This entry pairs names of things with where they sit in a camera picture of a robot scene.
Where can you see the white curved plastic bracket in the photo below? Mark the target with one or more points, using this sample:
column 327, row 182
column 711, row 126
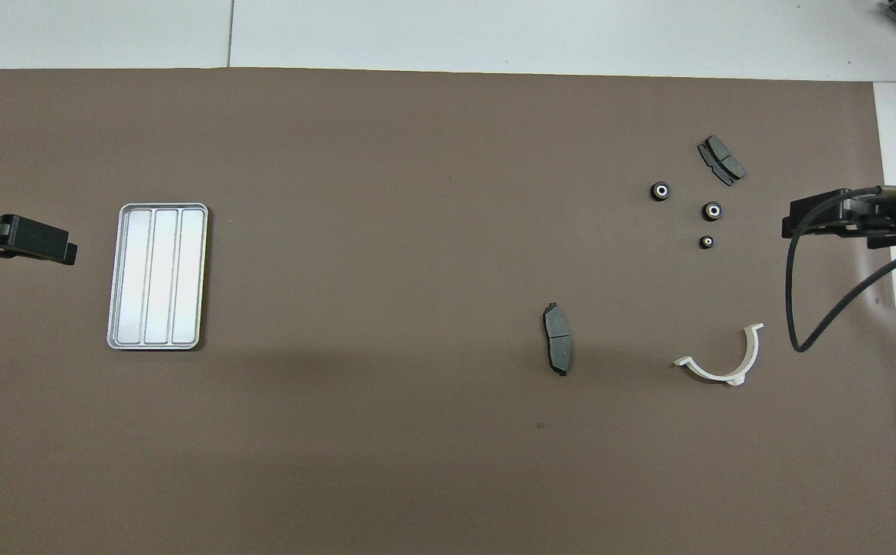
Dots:
column 753, row 347

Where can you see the brown paper table mat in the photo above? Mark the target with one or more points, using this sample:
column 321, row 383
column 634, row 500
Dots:
column 417, row 193

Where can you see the silver metal ridged tray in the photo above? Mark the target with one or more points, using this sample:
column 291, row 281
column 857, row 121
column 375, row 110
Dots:
column 186, row 324

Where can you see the short grey brake pad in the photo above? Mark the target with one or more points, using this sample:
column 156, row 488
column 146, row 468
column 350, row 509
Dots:
column 722, row 160

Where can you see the small black bearing gear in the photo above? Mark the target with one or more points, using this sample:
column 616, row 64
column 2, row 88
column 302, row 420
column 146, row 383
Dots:
column 707, row 237

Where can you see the long grey brake pad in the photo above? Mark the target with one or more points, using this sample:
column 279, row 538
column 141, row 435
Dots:
column 558, row 339

